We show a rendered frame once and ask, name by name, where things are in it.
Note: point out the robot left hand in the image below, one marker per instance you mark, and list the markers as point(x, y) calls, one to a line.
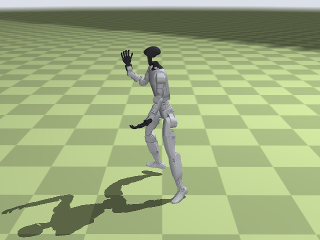
point(145, 123)

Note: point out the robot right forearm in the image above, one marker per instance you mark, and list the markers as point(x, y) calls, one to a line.
point(132, 74)

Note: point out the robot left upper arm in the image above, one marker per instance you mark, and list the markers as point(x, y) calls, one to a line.
point(160, 86)

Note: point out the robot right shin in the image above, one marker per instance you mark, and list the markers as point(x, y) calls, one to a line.
point(154, 149)

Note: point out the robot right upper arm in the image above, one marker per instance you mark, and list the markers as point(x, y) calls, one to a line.
point(144, 80)

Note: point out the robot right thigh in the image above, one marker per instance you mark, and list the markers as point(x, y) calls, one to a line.
point(149, 135)

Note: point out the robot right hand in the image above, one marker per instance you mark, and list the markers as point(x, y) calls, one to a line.
point(127, 59)

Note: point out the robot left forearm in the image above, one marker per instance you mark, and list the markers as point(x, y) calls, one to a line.
point(155, 108)

